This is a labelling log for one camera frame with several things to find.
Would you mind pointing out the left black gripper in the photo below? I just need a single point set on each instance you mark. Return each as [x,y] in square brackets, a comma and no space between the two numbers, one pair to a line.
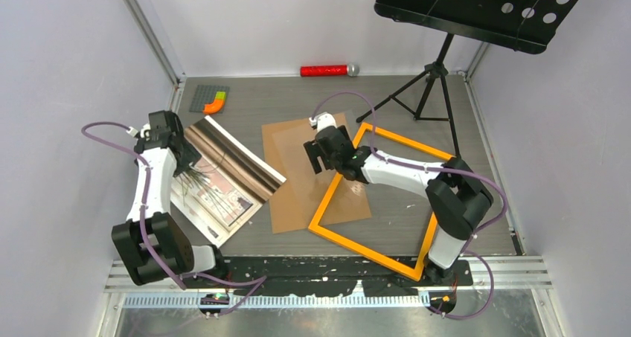
[189,157]

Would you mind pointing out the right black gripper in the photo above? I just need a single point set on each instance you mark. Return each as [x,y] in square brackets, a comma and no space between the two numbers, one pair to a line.
[315,151]

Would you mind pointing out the plant window photo print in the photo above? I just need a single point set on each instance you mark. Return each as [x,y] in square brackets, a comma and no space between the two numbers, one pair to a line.
[225,186]

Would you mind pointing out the clear acrylic glazing sheet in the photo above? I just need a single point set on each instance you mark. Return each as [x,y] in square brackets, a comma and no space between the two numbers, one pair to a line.
[349,201]

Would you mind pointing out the brown hardboard backing panel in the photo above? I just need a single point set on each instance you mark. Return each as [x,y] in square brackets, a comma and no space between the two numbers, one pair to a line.
[294,204]

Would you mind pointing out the orange wooden picture frame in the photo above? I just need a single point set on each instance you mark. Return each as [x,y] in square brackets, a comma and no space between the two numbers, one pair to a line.
[401,247]

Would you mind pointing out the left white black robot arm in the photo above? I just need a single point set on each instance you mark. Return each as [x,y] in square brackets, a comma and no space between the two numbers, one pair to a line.
[150,243]

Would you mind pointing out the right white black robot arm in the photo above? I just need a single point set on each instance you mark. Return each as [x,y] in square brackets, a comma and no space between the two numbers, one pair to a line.
[459,199]

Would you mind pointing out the orange curved block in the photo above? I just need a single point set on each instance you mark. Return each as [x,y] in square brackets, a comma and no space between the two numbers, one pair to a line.
[214,107]

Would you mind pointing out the grey lego baseplate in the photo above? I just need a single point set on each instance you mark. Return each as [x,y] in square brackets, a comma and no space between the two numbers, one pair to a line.
[205,94]

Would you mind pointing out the red cylinder silver cap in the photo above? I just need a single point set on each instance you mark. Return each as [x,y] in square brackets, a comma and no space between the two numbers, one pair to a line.
[350,70]

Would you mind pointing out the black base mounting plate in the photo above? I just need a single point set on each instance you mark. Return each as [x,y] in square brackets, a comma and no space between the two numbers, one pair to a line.
[332,276]

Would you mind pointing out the black music stand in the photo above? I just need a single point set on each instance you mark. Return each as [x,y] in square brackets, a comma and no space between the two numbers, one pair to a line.
[525,26]

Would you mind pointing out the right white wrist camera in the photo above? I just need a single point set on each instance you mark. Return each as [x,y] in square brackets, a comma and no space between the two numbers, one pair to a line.
[322,121]

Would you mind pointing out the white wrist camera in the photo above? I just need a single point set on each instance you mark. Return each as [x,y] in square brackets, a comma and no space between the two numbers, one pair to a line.
[138,133]
[322,121]

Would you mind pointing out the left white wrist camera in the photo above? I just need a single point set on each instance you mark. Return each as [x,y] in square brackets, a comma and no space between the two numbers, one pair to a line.
[138,133]

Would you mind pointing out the aluminium front rail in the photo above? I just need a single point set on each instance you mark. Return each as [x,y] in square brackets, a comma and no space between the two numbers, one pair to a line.
[491,276]

